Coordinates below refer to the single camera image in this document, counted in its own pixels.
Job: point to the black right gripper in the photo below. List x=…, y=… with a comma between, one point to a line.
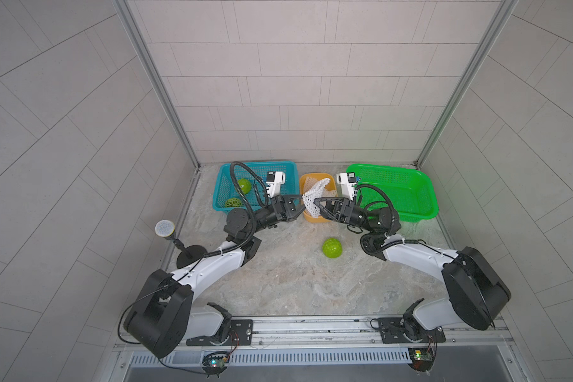
x=347, y=211

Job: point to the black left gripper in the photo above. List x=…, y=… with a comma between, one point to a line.
x=278, y=212

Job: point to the white foam net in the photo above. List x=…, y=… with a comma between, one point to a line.
x=315, y=189

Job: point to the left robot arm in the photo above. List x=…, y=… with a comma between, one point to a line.
x=164, y=314

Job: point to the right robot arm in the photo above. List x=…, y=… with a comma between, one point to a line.
x=476, y=294

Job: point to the green custard apple in basket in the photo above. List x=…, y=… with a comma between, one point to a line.
x=245, y=185

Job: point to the dark green netted custard apple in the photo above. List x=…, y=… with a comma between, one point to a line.
x=233, y=202

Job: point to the yellow plastic tub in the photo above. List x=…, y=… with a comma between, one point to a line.
x=317, y=218

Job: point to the green plastic basket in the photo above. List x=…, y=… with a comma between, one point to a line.
x=411, y=191

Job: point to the left circuit board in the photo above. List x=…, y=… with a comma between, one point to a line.
x=213, y=364

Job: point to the circuit board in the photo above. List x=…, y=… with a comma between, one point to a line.
x=213, y=364
x=422, y=359

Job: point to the right circuit board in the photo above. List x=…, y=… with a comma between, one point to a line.
x=422, y=359

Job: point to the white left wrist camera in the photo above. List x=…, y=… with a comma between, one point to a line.
x=274, y=181

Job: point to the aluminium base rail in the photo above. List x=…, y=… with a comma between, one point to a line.
x=328, y=340

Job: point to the aluminium corner post left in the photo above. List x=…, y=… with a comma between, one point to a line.
x=133, y=31

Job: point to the aluminium corner post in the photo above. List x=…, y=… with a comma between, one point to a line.
x=133, y=31
x=492, y=32

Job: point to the aluminium corner post right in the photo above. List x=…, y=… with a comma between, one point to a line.
x=492, y=32

